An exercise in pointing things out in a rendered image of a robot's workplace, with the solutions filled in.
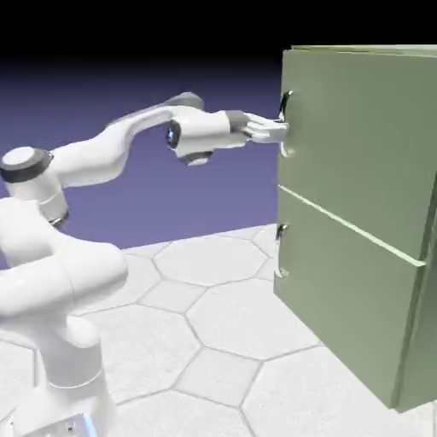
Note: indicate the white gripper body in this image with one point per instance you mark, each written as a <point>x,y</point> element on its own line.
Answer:
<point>264,130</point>

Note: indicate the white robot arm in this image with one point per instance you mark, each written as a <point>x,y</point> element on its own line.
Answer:
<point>85,153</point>

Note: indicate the large green cabinet door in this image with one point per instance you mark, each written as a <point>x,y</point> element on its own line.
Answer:
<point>355,143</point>

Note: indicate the green painted cabinet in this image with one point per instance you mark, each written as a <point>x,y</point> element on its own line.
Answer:
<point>355,205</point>

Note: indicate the small green cabinet door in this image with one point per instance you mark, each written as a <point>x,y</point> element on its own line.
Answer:
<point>341,300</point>

